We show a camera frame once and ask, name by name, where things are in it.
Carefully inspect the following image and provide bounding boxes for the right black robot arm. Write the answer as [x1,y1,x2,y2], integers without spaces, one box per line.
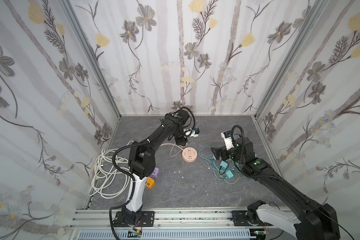
[212,125,345,240]

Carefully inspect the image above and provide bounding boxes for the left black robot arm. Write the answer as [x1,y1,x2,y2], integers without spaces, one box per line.
[110,107,196,226]

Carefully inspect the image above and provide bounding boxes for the small teal charger plug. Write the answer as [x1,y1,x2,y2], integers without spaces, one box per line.
[219,161,229,171]

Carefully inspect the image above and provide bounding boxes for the round pink power socket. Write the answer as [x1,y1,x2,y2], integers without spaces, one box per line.
[182,147,198,163]

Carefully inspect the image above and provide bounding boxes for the purple power strip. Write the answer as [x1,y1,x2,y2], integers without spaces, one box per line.
[150,167,160,178]

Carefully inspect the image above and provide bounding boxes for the orange power strip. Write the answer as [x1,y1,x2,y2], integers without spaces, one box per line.
[145,177,156,189]

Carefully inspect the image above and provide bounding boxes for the teal usb cable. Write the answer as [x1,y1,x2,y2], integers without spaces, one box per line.
[198,145,241,185]

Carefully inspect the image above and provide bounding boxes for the white coiled power cable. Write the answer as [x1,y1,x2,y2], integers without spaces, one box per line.
[88,149,133,200]

